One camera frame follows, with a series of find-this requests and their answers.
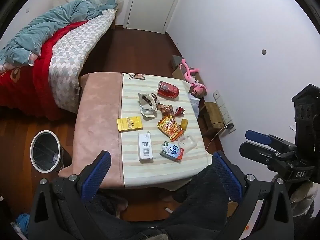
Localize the yellow box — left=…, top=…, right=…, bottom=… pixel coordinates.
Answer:
left=116, top=116, right=143, bottom=132

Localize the wooden stool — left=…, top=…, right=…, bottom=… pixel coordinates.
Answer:
left=200, top=102, right=227, bottom=137

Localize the brown snack packet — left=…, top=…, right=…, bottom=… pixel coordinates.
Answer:
left=157, top=103, right=174, bottom=117

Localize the thin cable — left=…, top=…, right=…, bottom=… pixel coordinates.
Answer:
left=205, top=127, right=226, bottom=152

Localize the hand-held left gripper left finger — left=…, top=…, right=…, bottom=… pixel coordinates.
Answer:
left=27, top=150, right=112, bottom=240

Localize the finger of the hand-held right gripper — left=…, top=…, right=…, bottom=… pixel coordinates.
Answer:
left=239, top=142, right=293, bottom=171
left=245, top=130, right=296, bottom=153

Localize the white long box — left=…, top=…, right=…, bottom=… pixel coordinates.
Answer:
left=137, top=131, right=153, bottom=162

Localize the round waste bin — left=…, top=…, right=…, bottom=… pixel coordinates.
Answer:
left=30, top=130, right=73, bottom=173

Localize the cardboard box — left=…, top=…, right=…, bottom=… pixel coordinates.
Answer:
left=171, top=55, right=200, bottom=80

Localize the red blanket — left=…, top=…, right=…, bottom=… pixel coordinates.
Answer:
left=0, top=21, right=87, bottom=120

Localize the blue quilt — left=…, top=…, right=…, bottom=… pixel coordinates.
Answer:
left=0, top=0, right=118, bottom=67

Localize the white door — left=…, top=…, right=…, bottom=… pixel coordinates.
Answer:
left=126, top=0, right=187, bottom=33

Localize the orange snack bag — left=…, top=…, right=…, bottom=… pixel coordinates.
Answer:
left=157, top=114, right=184, bottom=143

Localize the clear plastic container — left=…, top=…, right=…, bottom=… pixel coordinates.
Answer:
left=178, top=135, right=197, bottom=152

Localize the white plastic bag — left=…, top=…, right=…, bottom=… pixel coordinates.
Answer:
left=189, top=92, right=203, bottom=119

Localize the blue cloth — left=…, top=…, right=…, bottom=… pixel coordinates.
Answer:
left=15, top=212, right=30, bottom=233

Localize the person's right leg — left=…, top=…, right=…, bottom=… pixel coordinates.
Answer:
left=117, top=164, right=240, bottom=240

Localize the milk carton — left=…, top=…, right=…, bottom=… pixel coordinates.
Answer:
left=159, top=141, right=185, bottom=161

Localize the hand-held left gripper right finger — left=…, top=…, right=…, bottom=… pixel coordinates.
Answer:
left=212, top=150, right=295, bottom=240

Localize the white power strip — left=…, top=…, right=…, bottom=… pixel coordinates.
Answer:
left=213, top=89, right=237, bottom=133

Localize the silver brown snack wrapper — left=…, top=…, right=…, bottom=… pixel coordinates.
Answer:
left=138, top=92, right=160, bottom=118

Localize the pink plush toy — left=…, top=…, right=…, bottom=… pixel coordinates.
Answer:
left=181, top=59, right=208, bottom=98

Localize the pink table cover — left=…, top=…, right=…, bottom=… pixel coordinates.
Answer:
left=58, top=72, right=125, bottom=189

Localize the red soda can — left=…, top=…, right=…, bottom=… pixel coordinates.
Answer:
left=157, top=81, right=180, bottom=98

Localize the striped tablecloth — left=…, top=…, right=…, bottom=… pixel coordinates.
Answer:
left=121, top=73, right=213, bottom=189

